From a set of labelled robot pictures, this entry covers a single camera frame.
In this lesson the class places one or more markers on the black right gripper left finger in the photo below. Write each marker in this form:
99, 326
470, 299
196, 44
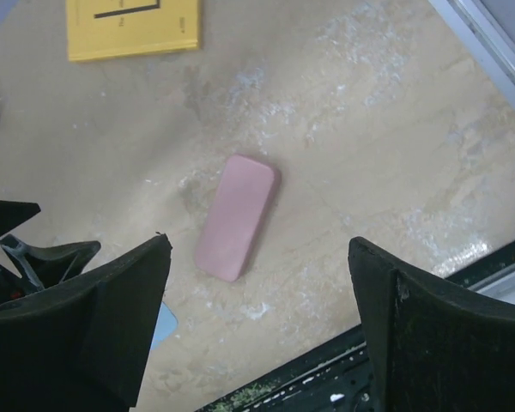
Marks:
83, 345

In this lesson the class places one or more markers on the yellow book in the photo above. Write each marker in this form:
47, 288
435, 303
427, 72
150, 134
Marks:
98, 30

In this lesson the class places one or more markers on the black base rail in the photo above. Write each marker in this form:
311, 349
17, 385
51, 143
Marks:
335, 376

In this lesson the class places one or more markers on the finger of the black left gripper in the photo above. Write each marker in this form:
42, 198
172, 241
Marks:
45, 267
13, 214

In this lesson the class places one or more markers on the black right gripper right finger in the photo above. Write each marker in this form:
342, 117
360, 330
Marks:
437, 344

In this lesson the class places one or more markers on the aluminium frame rail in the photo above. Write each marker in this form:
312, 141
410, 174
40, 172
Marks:
487, 28

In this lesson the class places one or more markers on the blue cleaning cloth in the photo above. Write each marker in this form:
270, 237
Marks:
166, 324

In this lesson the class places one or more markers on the pink glasses case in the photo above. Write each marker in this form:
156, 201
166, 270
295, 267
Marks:
242, 200

